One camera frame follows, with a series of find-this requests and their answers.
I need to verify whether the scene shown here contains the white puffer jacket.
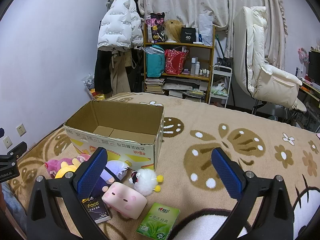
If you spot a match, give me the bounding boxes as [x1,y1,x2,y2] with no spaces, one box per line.
[97,0,144,53]

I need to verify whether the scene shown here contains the black Face tissue pack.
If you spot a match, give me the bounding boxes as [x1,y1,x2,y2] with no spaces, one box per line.
[82,196,111,224]

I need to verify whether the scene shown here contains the black box with 40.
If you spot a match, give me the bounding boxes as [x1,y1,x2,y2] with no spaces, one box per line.
[181,27,196,43]

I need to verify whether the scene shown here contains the white fluffy pompom toy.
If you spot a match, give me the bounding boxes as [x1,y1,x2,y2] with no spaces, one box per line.
[129,168,164,197]

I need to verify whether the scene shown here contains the black hanging garment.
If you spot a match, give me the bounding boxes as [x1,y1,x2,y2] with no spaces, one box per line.
[94,50,112,94]

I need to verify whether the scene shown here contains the pink pig squishy plush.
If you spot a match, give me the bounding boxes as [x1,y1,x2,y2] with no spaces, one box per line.
[102,182,148,219]

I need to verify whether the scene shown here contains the yellow plush toy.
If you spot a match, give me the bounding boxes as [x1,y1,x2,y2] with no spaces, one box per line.
[55,159,81,179]

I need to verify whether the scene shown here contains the cardboard box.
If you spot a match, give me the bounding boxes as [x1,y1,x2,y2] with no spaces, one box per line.
[64,100,164,170]

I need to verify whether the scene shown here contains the anime print bag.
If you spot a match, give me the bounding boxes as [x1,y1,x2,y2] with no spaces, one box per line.
[146,12,165,43]

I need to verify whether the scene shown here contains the teal bag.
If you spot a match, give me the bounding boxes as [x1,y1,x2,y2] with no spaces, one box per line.
[146,45,165,78]

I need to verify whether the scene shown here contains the pink bear plush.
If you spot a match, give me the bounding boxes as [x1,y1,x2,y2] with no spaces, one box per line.
[44,154,90,179]

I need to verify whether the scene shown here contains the blonde wig head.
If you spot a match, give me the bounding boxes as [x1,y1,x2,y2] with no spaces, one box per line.
[164,20,184,43]

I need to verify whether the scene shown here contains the white reclining chair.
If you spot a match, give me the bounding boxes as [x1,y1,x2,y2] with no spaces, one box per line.
[233,7,306,113]

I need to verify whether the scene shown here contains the beige trousers hanging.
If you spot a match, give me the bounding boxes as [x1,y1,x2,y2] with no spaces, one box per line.
[110,50,133,95]

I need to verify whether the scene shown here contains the floral curtain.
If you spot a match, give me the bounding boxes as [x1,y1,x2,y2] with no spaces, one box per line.
[140,0,287,69]

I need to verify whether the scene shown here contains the wooden shelf unit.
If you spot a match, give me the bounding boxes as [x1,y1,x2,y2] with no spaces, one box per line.
[144,37,215,103]

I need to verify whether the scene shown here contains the wall socket upper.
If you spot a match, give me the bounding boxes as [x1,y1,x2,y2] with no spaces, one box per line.
[16,124,26,137]

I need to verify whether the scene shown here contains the pink desk fan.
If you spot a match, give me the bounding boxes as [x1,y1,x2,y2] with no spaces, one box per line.
[298,48,309,73]

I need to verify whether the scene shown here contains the white trolley cart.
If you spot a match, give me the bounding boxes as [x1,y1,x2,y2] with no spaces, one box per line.
[208,64,233,108]

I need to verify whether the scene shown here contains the bag of toys on floor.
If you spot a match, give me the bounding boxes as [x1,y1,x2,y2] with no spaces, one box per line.
[81,73,106,101]

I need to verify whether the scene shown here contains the red patterned bag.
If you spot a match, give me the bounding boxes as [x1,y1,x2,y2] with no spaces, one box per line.
[165,49,188,75]

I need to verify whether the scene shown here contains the green tissue pack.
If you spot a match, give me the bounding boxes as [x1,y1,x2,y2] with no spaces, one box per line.
[136,203,180,239]

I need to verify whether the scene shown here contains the white plastic bag on shelf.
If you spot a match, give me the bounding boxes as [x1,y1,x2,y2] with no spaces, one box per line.
[199,14,214,47]

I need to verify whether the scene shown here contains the wall socket lower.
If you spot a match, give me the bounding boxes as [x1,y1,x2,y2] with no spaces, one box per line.
[3,136,12,149]

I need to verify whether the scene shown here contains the stack of books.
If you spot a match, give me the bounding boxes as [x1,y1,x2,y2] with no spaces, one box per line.
[145,78,165,94]

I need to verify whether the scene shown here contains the wall socket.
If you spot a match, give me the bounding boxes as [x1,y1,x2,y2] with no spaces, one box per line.
[16,124,26,137]
[3,136,12,149]

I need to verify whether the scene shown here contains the purple haired plush doll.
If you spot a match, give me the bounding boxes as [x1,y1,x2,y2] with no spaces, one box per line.
[91,160,130,198]

